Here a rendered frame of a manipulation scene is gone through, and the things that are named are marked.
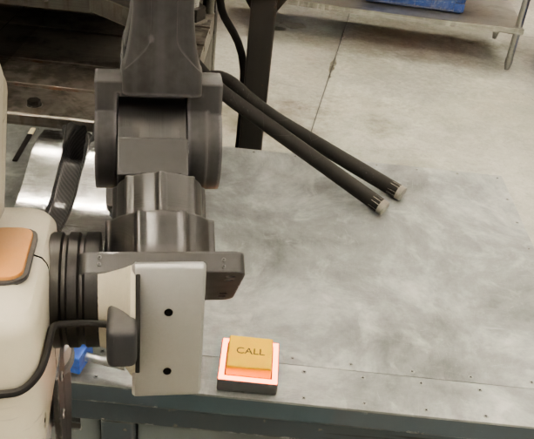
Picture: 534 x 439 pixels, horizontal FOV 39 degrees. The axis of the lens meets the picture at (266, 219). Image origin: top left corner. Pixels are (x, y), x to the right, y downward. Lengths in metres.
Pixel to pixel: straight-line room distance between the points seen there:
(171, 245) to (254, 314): 0.60
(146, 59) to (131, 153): 0.07
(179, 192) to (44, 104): 1.23
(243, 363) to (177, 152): 0.47
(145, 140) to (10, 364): 0.21
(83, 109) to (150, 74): 1.16
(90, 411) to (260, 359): 0.28
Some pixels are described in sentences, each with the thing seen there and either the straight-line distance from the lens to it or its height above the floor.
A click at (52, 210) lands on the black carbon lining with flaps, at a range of 1.21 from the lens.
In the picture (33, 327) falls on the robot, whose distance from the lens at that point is 0.47.
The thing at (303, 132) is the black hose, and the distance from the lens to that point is 1.52.
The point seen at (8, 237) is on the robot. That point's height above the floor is 1.23.
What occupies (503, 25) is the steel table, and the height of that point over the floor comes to 0.26.
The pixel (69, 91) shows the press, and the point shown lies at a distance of 1.86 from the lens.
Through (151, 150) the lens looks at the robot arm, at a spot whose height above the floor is 1.26.
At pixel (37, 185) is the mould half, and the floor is 0.90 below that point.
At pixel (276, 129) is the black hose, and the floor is 0.89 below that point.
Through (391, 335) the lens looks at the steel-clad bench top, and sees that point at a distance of 1.14.
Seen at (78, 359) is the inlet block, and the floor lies 0.84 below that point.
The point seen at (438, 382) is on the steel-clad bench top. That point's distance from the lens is 1.09.
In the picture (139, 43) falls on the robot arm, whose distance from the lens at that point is 0.59.
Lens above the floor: 1.53
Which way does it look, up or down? 33 degrees down
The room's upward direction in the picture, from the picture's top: 7 degrees clockwise
